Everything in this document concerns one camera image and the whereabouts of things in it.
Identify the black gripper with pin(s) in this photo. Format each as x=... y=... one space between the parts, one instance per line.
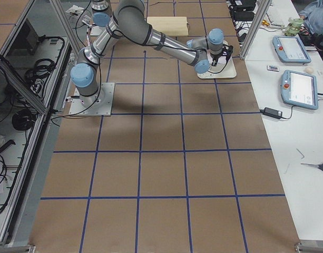
x=215 y=56

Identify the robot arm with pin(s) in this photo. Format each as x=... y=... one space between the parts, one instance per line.
x=128 y=21
x=100 y=5

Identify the cream bear tray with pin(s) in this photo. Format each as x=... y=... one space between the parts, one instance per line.
x=224 y=70

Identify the small white card box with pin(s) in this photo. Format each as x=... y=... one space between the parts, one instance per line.
x=273 y=68

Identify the bamboo cutting board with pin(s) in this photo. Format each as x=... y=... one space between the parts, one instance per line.
x=171 y=26

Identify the black power adapter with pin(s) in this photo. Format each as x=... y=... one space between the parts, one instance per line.
x=273 y=113

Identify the upper blue teach pendant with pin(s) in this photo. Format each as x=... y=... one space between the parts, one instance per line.
x=290 y=49

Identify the blue teach pendant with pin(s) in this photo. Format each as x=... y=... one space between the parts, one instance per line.
x=290 y=49
x=299 y=89

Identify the green white tape stack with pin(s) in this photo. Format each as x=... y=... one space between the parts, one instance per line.
x=293 y=27

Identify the lower blue teach pendant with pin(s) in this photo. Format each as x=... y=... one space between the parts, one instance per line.
x=299 y=89

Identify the beige egg shaped object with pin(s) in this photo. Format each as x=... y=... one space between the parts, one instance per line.
x=309 y=70

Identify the black scissors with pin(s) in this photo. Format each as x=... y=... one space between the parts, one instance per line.
x=318 y=166

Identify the aluminium frame post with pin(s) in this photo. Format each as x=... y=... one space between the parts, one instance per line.
x=259 y=15

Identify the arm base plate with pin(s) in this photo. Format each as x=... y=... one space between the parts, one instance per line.
x=96 y=31
x=95 y=105

